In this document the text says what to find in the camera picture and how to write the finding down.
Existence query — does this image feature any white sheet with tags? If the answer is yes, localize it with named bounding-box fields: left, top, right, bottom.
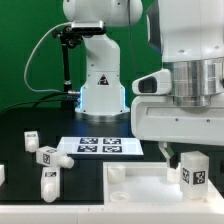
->
left=57, top=137, right=143, bottom=156

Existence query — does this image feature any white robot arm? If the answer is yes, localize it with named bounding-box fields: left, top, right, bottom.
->
left=63, top=0, right=224, bottom=149

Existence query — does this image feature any black camera stand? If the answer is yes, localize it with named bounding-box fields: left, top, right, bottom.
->
left=52, top=26, right=106, bottom=100

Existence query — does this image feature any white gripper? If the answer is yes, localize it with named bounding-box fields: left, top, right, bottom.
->
left=131, top=95, right=224, bottom=168

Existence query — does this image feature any white L-shaped obstacle fence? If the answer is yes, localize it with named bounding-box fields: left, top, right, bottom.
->
left=0, top=164, right=224, bottom=224

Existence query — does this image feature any grey cable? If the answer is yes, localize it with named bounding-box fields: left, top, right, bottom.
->
left=23, top=22, right=73, bottom=94

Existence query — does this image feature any silver camera on stand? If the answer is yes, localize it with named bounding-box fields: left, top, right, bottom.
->
left=71, top=21, right=104, bottom=33

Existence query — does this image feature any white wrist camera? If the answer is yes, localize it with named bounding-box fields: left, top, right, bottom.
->
left=132, top=69, right=172, bottom=95

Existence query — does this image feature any white square tabletop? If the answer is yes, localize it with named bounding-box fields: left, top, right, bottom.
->
left=103, top=162, right=224, bottom=209

